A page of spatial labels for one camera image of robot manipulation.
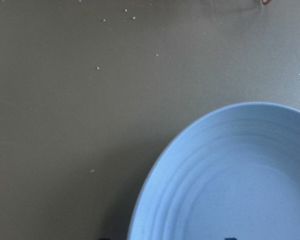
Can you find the blue plate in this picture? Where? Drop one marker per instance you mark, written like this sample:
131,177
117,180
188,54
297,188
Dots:
233,174

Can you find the copper wire bottle rack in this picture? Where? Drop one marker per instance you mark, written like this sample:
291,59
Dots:
265,2

